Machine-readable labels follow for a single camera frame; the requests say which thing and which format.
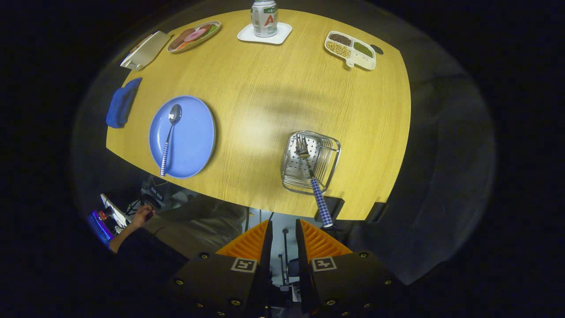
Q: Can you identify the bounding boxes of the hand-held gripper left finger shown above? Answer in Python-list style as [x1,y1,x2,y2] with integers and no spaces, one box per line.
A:
[166,220,273,318]

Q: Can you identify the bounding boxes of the folded blue cloth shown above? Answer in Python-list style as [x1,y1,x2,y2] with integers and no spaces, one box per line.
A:
[105,77,143,129]

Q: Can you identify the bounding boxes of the checked handle metal spoon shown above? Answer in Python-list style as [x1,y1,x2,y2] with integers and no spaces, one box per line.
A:
[159,104,182,177]

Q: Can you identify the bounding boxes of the oval plate of food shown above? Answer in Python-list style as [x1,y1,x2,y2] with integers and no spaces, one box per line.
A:
[167,20,222,53]

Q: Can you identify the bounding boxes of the blue round plate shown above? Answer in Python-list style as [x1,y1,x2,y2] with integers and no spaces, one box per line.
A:
[149,95,217,179]

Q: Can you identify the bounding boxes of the person's grey trousers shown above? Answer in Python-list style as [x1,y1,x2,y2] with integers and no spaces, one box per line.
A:
[143,194,248,261]

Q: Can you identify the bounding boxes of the white toaster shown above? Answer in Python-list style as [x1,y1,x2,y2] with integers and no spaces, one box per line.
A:
[120,30,171,71]

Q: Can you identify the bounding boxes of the white divided bean dish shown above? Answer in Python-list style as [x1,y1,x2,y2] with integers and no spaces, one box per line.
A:
[324,30,377,71]

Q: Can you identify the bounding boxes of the white square coaster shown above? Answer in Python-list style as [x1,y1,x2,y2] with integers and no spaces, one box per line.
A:
[237,22,293,45]

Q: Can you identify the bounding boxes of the metal wire cutlery rack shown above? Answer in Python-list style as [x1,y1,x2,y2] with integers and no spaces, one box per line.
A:
[281,130,342,196]

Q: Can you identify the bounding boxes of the checked handle metal fork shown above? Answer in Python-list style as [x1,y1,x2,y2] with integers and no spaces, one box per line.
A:
[295,135,334,228]

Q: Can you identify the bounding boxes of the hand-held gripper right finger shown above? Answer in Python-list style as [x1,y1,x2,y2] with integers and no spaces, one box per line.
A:
[295,219,404,318]

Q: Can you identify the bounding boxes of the brown meat patty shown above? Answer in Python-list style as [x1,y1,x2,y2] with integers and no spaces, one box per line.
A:
[170,29,195,49]

